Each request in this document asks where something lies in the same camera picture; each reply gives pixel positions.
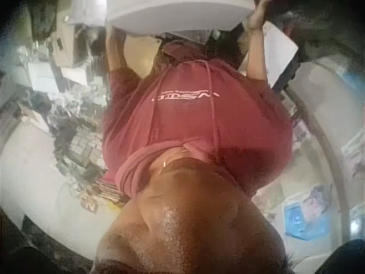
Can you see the person's right hand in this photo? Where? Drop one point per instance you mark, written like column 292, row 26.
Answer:
column 256, row 20

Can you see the large white plastic tub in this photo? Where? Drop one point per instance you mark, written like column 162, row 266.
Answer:
column 176, row 14

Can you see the white paper sheet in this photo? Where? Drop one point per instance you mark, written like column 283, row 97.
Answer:
column 278, row 48

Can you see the person's legs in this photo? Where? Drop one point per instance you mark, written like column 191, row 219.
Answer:
column 225, row 45

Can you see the grey curved pipe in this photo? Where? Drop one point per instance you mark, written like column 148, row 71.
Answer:
column 328, row 148

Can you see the newspaper sheet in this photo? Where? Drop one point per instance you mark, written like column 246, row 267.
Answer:
column 355, row 154

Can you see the blue printed poster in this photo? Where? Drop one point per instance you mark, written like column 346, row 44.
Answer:
column 309, row 214

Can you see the heap of cartons and clutter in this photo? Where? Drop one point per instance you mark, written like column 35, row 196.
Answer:
column 62, row 94

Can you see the stack of magazines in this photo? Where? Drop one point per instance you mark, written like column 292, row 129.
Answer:
column 107, row 189

